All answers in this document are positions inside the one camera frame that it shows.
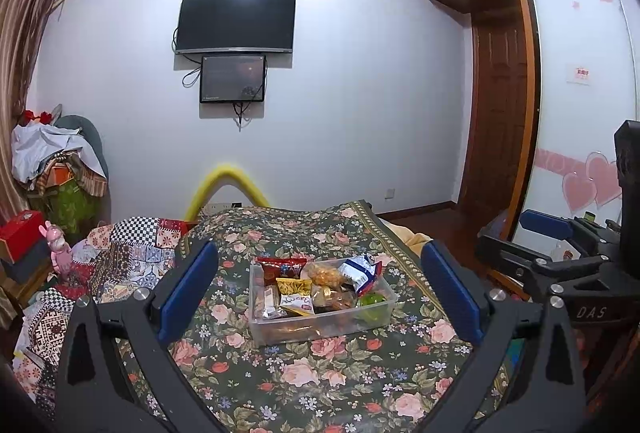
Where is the yellow foam tube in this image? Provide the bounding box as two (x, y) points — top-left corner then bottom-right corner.
(185, 164), (271, 221)

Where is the pink toy figure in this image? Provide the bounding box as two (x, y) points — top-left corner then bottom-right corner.
(40, 220), (73, 274)

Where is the pile of clothes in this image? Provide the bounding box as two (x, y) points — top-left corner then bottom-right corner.
(11, 110), (108, 239)

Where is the white sliding wardrobe door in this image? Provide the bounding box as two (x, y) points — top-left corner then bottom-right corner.
(520, 0), (636, 254)

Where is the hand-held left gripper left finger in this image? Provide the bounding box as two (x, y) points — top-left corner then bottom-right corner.
(54, 240), (221, 433)

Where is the white printed snack packet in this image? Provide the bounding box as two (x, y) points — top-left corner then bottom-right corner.
(279, 294), (315, 316)

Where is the dark grey box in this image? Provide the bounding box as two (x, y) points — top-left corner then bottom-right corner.
(0, 238), (51, 285)

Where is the yellow snack packet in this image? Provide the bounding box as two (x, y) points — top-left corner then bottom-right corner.
(276, 278), (312, 298)

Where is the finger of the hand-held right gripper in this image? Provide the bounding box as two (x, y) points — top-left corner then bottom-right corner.
(519, 209), (622, 259)
(475, 235), (608, 296)

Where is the blue white snack packet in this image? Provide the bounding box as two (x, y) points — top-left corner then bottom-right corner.
(339, 255), (383, 294)

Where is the clear bag of brown snacks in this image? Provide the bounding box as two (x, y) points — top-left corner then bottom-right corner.
(312, 285), (358, 311)

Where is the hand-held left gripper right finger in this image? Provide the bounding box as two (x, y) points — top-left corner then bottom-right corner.
(420, 240), (588, 433)

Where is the brown striped snack bar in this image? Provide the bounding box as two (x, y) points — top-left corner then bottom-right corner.
(262, 285), (281, 319)

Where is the floral green tablecloth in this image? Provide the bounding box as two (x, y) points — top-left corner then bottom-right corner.
(115, 200), (506, 433)

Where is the red snack packet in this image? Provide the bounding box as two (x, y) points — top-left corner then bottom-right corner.
(256, 257), (308, 286)

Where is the small black wall monitor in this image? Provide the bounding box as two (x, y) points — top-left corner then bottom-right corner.
(200, 54), (267, 104)

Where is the green pea snack packet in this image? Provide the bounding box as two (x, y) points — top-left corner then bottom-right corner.
(357, 292), (393, 321)

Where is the grey chair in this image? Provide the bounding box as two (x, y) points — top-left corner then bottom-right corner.
(52, 114), (107, 178)

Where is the wooden door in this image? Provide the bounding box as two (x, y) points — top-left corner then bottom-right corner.
(457, 10), (531, 234)

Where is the clear bag of orange snacks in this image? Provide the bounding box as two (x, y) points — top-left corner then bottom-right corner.
(305, 262), (351, 289)

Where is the black wall television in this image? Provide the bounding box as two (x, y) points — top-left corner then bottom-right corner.
(175, 0), (297, 56)

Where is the clear plastic container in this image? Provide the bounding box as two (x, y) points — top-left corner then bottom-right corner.
(248, 255), (399, 348)

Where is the brown curtain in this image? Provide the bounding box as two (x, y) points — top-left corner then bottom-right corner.
(0, 0), (76, 224)

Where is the red box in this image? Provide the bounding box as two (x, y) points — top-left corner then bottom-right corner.
(0, 209), (46, 264)

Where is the patchwork quilt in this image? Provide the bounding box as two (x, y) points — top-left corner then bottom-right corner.
(12, 215), (193, 414)

